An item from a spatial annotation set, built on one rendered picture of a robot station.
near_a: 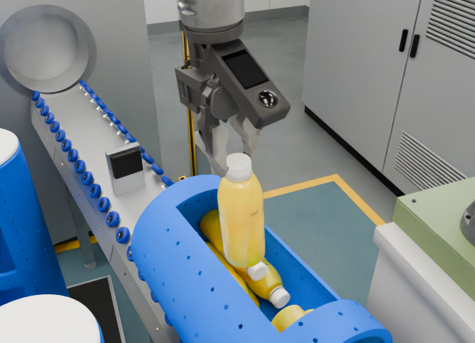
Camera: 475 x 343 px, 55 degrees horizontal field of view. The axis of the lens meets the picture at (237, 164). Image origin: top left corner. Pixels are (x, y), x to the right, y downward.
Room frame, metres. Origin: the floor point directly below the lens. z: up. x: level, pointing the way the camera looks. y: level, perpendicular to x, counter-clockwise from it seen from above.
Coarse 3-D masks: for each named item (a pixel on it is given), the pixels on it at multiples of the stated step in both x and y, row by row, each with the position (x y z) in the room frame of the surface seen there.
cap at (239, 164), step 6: (228, 156) 0.54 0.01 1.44; (234, 156) 0.54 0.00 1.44; (240, 156) 0.54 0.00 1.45; (246, 156) 0.54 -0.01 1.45; (228, 162) 0.53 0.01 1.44; (234, 162) 0.53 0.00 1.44; (240, 162) 0.53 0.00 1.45; (246, 162) 0.53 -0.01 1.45; (234, 168) 0.51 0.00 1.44; (240, 168) 0.51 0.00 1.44; (246, 168) 0.52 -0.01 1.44; (228, 174) 0.52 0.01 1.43; (234, 174) 0.51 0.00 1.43; (240, 174) 0.51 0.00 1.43; (246, 174) 0.52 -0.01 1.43
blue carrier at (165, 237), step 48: (192, 192) 0.73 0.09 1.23; (144, 240) 0.66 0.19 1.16; (192, 240) 0.61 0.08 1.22; (192, 288) 0.53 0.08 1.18; (240, 288) 0.49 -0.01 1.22; (288, 288) 0.66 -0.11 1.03; (192, 336) 0.47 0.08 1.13; (240, 336) 0.42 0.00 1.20; (288, 336) 0.40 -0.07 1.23; (336, 336) 0.40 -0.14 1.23; (384, 336) 0.44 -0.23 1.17
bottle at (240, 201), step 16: (224, 176) 0.53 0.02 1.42; (256, 176) 0.54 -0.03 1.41; (224, 192) 0.51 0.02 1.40; (240, 192) 0.51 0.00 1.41; (256, 192) 0.52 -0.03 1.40; (224, 208) 0.51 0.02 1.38; (240, 208) 0.50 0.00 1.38; (256, 208) 0.51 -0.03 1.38; (224, 224) 0.51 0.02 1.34; (240, 224) 0.50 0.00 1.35; (256, 224) 0.51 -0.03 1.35; (224, 240) 0.52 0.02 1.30; (240, 240) 0.50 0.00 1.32; (256, 240) 0.51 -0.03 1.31; (240, 256) 0.50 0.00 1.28; (256, 256) 0.51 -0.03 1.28
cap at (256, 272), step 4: (256, 264) 0.64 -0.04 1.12; (260, 264) 0.64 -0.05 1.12; (264, 264) 0.65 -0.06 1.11; (248, 268) 0.64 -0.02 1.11; (252, 268) 0.64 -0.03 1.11; (256, 268) 0.63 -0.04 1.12; (260, 268) 0.64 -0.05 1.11; (264, 268) 0.64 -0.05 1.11; (248, 272) 0.64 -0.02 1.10; (252, 272) 0.63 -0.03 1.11; (256, 272) 0.63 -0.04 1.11; (260, 272) 0.64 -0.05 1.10; (264, 272) 0.64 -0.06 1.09; (252, 276) 0.63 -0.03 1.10; (256, 276) 0.63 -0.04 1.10; (260, 276) 0.64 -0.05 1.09; (256, 280) 0.63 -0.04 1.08
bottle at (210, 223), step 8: (208, 216) 0.77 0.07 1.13; (216, 216) 0.77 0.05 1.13; (200, 224) 0.77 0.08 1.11; (208, 224) 0.76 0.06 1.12; (216, 224) 0.75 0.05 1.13; (208, 232) 0.74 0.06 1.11; (216, 232) 0.73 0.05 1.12; (216, 240) 0.72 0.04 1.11; (216, 248) 0.71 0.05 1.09; (224, 256) 0.68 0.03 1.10
